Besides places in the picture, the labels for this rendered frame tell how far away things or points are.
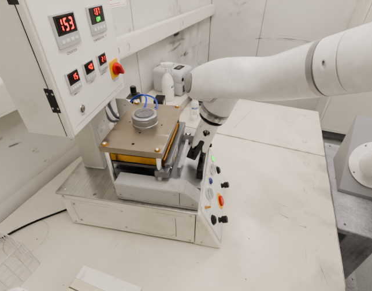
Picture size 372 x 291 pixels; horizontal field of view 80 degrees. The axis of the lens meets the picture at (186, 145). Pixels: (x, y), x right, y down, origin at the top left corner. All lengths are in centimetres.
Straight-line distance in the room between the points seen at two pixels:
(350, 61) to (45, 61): 52
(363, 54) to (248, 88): 19
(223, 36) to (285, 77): 264
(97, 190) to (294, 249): 68
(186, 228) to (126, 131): 36
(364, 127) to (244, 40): 207
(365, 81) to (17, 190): 111
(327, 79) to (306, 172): 83
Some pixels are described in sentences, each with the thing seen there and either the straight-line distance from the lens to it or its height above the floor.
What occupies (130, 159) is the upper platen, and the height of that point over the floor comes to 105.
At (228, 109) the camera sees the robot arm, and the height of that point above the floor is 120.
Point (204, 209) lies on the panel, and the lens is 72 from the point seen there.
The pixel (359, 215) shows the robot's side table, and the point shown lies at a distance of 111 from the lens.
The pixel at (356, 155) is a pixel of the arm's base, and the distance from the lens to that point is 117.
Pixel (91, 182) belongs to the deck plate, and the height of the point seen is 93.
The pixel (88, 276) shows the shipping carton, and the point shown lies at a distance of 74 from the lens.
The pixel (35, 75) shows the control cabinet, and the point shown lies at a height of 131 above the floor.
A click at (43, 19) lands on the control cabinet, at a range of 57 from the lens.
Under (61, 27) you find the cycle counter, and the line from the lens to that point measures 60.
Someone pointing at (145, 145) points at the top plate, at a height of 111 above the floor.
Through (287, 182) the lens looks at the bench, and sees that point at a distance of 110.
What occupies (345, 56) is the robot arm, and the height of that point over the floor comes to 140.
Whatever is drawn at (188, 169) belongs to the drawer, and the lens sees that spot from 74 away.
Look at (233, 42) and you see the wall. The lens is 303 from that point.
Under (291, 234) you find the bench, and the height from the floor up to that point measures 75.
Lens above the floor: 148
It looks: 37 degrees down
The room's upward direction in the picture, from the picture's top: straight up
